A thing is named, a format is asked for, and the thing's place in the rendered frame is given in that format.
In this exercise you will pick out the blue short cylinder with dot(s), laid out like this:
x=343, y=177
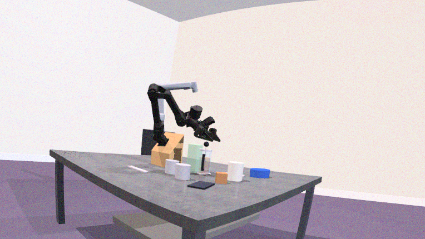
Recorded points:
x=259, y=173

